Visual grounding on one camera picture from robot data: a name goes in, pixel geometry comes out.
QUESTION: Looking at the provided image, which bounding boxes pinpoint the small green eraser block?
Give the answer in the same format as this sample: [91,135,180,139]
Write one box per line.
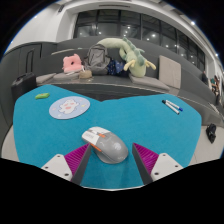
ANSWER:
[34,92,51,100]

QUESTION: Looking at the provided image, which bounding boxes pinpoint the white marker blue cap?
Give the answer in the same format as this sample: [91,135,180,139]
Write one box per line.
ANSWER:
[165,99,184,112]

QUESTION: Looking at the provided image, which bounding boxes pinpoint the dark glass window wall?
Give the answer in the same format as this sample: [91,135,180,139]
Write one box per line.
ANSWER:
[73,9,207,72]

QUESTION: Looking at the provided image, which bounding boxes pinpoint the white marker black cap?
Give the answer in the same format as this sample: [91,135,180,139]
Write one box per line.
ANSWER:
[161,99,181,116]

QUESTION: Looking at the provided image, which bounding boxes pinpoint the flat grey seat cushion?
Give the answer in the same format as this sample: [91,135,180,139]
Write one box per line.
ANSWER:
[128,73,171,92]
[35,72,58,84]

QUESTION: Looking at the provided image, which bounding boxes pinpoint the black bag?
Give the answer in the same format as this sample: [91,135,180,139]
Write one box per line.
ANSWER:
[205,123,218,144]

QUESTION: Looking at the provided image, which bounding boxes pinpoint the green dragon plush toy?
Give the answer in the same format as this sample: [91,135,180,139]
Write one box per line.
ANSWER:
[96,36,157,79]

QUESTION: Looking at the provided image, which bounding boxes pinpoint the pink plush cushion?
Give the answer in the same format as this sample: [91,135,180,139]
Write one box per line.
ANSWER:
[62,53,84,74]

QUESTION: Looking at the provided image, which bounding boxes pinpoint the ceiling spot lights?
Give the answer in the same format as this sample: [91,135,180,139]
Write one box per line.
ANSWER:
[31,13,221,58]

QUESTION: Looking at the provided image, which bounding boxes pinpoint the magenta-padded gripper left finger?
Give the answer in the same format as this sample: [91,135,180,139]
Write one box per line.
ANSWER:
[40,143,92,186]

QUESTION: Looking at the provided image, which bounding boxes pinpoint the person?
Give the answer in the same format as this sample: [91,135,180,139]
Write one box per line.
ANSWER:
[201,70,209,85]
[210,74,221,97]

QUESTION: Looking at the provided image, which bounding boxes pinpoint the round pale blue mouse pad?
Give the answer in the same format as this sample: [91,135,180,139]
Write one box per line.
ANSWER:
[48,96,91,120]

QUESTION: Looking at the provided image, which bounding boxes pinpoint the navy patterned bag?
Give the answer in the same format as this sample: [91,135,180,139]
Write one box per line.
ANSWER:
[107,59,128,76]

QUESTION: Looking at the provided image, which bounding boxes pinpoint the black suitcase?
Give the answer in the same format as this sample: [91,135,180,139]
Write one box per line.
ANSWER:
[10,72,38,105]

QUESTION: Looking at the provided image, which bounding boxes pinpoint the upright grey square cushion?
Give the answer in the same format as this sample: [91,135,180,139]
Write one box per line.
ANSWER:
[157,54,183,90]

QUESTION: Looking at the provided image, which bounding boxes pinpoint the grey stepped seating bench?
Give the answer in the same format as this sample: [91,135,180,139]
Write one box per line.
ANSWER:
[34,35,224,127]

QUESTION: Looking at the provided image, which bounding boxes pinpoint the grey backpack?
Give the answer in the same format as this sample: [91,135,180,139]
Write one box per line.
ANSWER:
[83,43,111,76]

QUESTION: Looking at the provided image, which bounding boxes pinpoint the tan woven hat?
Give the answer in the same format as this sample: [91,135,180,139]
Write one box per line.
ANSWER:
[78,69,93,80]

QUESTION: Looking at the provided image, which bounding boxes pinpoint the grey computer mouse orange accents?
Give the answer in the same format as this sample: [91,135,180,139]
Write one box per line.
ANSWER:
[81,126,130,165]

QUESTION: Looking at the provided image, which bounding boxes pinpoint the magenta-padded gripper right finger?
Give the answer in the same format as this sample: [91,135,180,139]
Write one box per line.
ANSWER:
[131,142,184,185]

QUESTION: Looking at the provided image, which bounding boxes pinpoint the dark grey wall cabinet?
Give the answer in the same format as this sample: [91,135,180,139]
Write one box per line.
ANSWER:
[0,41,58,134]

